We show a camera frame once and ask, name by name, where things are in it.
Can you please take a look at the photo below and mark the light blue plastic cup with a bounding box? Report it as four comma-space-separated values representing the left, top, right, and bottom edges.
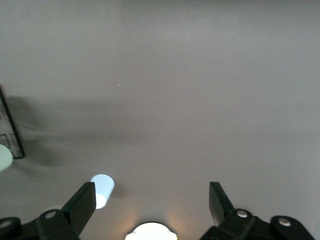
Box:
89, 174, 116, 210

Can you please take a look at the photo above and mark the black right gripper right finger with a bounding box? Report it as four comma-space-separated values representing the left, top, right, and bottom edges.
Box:
199, 181, 315, 240

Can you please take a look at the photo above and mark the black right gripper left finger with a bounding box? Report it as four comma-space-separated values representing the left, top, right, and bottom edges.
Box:
0, 181, 97, 240

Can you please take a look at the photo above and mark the pale green plastic cup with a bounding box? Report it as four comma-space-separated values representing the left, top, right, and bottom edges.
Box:
0, 143, 14, 173

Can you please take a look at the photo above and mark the black wire cup holder rack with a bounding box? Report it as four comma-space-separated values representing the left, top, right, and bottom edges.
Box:
0, 84, 26, 160

